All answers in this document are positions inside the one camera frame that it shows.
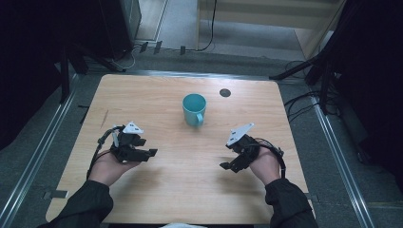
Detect metal floor rail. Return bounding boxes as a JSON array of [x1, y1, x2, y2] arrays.
[[0, 74, 79, 228], [309, 94, 377, 228], [125, 69, 271, 81]]

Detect white floor cable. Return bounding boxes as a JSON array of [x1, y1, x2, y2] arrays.
[[110, 47, 137, 72]]

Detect white garment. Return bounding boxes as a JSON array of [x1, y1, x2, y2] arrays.
[[159, 222, 207, 228]]

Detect black stand post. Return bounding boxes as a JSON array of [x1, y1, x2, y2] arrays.
[[59, 47, 71, 105]]

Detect grey cabinet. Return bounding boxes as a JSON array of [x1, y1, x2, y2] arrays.
[[120, 0, 143, 43]]

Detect black stand strut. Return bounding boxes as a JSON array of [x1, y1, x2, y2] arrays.
[[269, 53, 325, 81]]

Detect black hanging cable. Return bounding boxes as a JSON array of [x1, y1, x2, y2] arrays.
[[195, 0, 219, 52]]

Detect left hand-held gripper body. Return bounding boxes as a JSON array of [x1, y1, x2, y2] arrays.
[[109, 121, 144, 163]]

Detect person's left hand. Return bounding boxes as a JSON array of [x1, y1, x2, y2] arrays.
[[88, 151, 141, 187]]

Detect beige wooden furniture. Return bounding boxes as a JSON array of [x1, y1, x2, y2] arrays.
[[195, 0, 347, 61]]

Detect dark curtain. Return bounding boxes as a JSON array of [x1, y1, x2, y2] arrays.
[[317, 0, 403, 193], [0, 0, 135, 150]]

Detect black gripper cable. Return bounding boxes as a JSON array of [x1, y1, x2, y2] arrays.
[[255, 137, 287, 180], [86, 124, 125, 181]]

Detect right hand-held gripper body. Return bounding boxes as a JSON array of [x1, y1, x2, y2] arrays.
[[225, 123, 261, 170]]

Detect person's right hand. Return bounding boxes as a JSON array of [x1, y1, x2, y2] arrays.
[[250, 146, 281, 186]]

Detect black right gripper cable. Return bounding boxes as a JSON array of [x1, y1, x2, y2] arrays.
[[255, 137, 287, 180]]

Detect grey metal bracket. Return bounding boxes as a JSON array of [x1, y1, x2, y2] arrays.
[[43, 189, 69, 200]]

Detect black floor cables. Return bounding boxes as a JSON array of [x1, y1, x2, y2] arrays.
[[283, 60, 321, 124]]

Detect teal cup with handle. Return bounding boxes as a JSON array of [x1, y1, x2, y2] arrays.
[[182, 92, 207, 128]]

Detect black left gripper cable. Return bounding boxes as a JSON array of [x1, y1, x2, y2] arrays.
[[86, 124, 125, 181]]

